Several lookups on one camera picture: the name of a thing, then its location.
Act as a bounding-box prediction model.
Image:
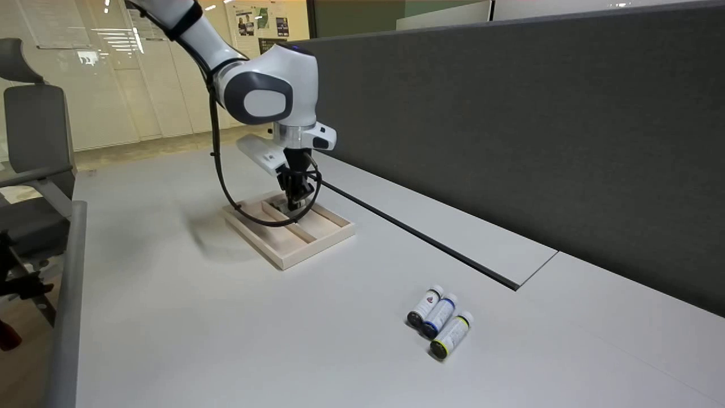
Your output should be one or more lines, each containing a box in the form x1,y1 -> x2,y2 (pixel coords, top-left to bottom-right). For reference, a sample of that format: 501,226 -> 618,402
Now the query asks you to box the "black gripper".
278,145 -> 320,216

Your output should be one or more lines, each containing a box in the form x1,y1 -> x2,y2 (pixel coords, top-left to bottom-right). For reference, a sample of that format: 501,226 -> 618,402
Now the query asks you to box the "beige wooden compartment tray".
219,190 -> 357,275

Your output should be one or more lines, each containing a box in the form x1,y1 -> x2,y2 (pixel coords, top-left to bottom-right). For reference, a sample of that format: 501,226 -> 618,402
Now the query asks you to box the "brown band vial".
406,283 -> 446,328

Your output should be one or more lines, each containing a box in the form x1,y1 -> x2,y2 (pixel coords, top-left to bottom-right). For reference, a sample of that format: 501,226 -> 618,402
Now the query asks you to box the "blue band vial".
420,292 -> 459,340

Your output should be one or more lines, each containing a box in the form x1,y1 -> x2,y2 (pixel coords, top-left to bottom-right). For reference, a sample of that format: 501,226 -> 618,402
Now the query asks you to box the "grey fabric partition panel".
289,0 -> 725,318

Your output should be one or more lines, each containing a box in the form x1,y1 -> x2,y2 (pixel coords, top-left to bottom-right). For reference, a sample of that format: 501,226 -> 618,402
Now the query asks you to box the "grey office chair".
0,36 -> 90,355

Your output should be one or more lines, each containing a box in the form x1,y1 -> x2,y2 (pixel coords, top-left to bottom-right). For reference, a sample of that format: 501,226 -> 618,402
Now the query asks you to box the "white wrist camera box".
235,135 -> 289,179

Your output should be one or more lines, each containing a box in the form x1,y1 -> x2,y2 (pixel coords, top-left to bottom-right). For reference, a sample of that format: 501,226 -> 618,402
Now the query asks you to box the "grey table cable flap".
313,151 -> 561,296

